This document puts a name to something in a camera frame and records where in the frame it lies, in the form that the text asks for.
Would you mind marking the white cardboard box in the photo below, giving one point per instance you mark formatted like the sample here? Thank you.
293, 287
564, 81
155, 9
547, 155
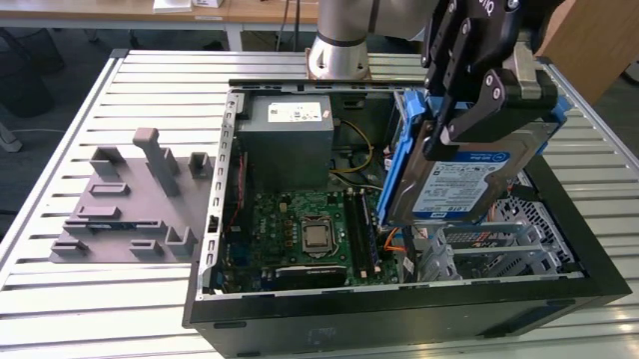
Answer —
172, 5

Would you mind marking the grey metal stand foot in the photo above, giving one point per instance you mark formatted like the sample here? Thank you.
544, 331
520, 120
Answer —
9, 140

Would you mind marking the black open PC case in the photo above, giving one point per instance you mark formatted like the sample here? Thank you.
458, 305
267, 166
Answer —
350, 321

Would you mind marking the metal disk bay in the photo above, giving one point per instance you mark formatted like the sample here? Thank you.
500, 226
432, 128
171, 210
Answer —
442, 261

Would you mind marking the black graphics card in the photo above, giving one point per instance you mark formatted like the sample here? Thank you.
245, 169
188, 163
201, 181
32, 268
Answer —
309, 278

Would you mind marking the black mesh office chair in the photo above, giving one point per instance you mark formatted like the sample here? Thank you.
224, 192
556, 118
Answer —
24, 75

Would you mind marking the wooden desk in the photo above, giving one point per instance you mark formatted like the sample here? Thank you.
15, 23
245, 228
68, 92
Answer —
124, 13

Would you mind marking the small white labelled box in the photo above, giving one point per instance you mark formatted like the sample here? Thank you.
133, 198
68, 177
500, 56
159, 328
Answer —
207, 3

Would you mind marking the black RAM slots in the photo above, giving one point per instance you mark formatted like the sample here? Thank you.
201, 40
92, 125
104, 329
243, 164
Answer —
354, 232

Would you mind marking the hard disk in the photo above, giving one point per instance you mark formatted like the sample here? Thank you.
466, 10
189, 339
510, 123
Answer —
459, 187

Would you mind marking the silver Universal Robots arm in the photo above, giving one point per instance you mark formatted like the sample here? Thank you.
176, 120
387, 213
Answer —
339, 56

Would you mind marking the grey power supply unit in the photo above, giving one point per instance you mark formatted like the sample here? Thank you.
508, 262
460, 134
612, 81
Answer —
279, 157

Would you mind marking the green RAM stick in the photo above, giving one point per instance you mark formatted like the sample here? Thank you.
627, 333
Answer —
112, 226

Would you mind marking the green motherboard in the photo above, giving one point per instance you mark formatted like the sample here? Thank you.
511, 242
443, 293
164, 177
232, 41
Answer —
272, 239

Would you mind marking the grey parts rack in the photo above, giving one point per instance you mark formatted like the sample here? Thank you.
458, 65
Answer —
129, 205

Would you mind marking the silver CPU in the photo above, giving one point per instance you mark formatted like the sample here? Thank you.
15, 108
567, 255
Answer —
316, 237

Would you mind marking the CPU socket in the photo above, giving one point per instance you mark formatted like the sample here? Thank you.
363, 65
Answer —
319, 220

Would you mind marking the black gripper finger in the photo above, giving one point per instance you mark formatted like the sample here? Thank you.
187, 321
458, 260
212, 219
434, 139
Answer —
430, 56
499, 112

